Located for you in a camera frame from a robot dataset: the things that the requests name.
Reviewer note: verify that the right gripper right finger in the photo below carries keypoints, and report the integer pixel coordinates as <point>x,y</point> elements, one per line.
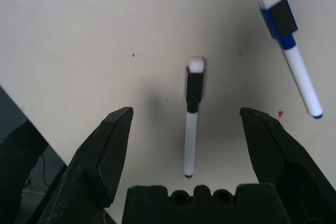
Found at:
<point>275,150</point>

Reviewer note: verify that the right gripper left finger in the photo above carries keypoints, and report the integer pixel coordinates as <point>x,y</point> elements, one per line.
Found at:
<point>89,161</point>

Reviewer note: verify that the blue capped whiteboard marker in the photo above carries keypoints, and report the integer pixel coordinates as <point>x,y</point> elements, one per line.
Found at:
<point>299,72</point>

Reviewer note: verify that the black capped whiteboard marker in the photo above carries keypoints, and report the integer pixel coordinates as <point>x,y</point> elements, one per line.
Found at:
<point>190,142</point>

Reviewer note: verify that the black table foot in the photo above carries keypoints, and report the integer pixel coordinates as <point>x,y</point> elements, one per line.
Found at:
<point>15,161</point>

